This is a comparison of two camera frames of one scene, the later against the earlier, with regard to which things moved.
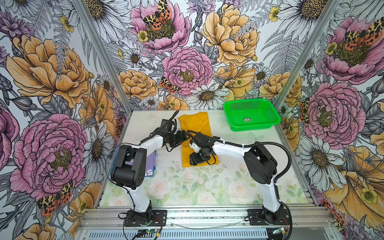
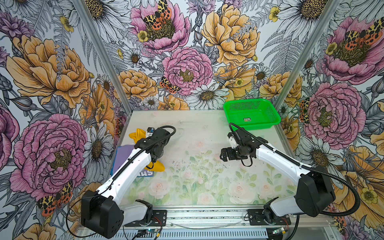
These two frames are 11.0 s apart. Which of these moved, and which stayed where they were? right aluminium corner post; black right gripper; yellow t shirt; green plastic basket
Moved: yellow t shirt; black right gripper
Stayed: green plastic basket; right aluminium corner post
